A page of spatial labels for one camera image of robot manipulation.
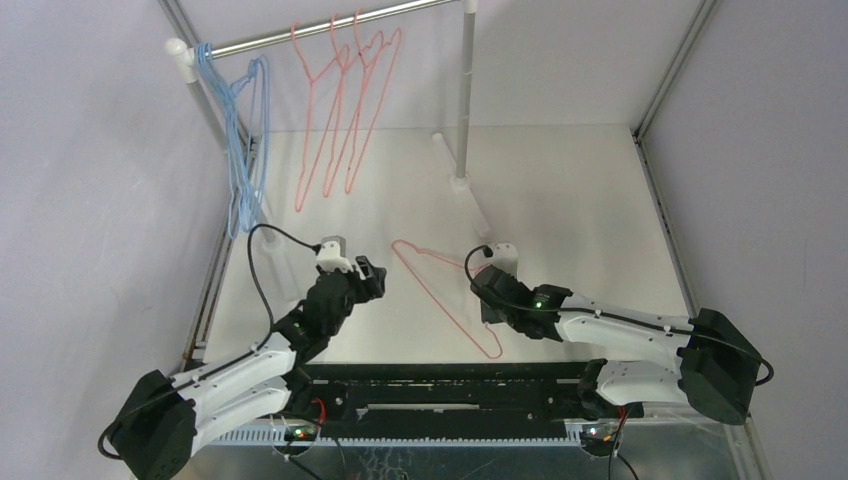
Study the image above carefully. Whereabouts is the pink wire hanger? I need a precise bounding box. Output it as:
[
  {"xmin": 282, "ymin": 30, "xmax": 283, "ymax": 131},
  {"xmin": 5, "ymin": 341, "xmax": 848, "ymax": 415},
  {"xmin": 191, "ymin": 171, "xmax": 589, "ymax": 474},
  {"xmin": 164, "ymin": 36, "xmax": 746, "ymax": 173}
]
[
  {"xmin": 322, "ymin": 14, "xmax": 386, "ymax": 199},
  {"xmin": 390, "ymin": 239, "xmax": 504, "ymax": 361},
  {"xmin": 344, "ymin": 9, "xmax": 403, "ymax": 194},
  {"xmin": 291, "ymin": 17, "xmax": 350, "ymax": 213}
]

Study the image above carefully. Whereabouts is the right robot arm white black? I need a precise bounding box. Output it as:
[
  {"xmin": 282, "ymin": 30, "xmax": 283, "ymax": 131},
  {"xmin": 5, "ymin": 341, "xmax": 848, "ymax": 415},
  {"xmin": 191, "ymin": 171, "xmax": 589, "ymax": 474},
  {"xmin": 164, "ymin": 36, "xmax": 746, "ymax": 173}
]
[{"xmin": 469, "ymin": 266, "xmax": 773, "ymax": 425}]

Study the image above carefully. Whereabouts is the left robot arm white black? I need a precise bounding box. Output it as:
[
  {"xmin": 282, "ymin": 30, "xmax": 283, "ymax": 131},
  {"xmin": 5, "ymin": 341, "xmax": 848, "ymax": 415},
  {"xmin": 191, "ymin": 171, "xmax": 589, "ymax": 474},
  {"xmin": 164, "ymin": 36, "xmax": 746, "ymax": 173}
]
[{"xmin": 98, "ymin": 256, "xmax": 387, "ymax": 479}]

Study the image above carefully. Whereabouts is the metal clothes rack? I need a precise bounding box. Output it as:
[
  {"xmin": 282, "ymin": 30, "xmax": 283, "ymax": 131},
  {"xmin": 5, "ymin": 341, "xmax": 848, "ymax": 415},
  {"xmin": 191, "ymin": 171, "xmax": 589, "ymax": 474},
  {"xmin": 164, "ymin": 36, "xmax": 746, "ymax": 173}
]
[{"xmin": 162, "ymin": 0, "xmax": 492, "ymax": 266}]

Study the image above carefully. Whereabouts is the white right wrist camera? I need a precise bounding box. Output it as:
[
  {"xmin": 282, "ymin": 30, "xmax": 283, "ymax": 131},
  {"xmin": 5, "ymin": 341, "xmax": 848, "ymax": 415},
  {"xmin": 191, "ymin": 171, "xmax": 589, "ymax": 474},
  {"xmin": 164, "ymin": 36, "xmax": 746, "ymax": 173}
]
[{"xmin": 489, "ymin": 243, "xmax": 519, "ymax": 277}]

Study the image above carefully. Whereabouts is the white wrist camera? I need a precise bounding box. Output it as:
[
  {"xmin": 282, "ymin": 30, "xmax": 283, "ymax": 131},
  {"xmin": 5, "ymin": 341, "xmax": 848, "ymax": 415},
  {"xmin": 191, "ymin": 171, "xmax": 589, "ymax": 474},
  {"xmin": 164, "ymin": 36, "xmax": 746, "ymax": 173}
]
[
  {"xmin": 489, "ymin": 243, "xmax": 519, "ymax": 277},
  {"xmin": 316, "ymin": 235, "xmax": 357, "ymax": 274}
]

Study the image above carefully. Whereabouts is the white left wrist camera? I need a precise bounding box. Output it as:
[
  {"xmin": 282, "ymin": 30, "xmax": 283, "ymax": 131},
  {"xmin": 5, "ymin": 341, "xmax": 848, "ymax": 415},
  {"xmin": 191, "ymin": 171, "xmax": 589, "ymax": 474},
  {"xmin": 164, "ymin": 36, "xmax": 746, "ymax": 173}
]
[{"xmin": 316, "ymin": 235, "xmax": 357, "ymax": 274}]

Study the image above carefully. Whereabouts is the black left camera cable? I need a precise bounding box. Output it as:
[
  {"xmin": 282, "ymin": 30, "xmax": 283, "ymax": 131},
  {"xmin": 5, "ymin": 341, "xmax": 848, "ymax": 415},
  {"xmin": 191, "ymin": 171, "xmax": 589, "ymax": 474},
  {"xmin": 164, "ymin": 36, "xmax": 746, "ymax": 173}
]
[{"xmin": 246, "ymin": 223, "xmax": 323, "ymax": 346}]

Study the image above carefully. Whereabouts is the black camera cable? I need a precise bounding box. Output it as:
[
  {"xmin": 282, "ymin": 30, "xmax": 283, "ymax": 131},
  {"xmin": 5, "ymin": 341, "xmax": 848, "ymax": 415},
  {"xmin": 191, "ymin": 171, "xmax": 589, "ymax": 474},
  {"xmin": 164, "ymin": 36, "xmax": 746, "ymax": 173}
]
[
  {"xmin": 246, "ymin": 223, "xmax": 323, "ymax": 346},
  {"xmin": 463, "ymin": 243, "xmax": 775, "ymax": 480}
]

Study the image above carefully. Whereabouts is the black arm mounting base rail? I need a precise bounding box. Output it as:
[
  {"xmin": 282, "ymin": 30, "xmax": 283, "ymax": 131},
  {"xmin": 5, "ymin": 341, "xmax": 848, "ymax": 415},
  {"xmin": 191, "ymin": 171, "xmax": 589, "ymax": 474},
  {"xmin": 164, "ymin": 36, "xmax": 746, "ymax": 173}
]
[{"xmin": 180, "ymin": 360, "xmax": 717, "ymax": 442}]

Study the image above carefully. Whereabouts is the left circuit board with wires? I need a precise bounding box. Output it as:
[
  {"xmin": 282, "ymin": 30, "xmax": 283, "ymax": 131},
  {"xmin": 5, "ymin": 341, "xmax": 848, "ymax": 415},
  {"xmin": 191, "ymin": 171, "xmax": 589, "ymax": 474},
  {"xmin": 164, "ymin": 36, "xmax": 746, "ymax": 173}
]
[{"xmin": 272, "ymin": 398, "xmax": 327, "ymax": 459}]

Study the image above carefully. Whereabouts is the circuit board with wires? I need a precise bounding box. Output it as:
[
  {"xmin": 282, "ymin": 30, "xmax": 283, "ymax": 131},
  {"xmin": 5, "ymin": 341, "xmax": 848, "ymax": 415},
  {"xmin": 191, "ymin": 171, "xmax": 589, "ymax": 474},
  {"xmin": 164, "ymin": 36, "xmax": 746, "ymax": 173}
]
[
  {"xmin": 580, "ymin": 406, "xmax": 631, "ymax": 459},
  {"xmin": 272, "ymin": 398, "xmax": 327, "ymax": 459}
]

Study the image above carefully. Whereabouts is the right circuit board with wires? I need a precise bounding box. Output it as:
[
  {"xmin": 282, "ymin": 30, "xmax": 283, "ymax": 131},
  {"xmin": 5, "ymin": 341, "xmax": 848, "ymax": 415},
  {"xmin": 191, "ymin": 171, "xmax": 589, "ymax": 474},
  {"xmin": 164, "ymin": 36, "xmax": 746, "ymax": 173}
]
[{"xmin": 580, "ymin": 406, "xmax": 631, "ymax": 459}]

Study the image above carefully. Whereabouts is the black right camera cable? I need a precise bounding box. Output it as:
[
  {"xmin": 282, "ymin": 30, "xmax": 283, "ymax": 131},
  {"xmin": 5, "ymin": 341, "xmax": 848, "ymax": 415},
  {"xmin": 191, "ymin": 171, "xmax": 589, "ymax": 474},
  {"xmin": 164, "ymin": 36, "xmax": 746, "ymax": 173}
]
[{"xmin": 463, "ymin": 243, "xmax": 775, "ymax": 480}]

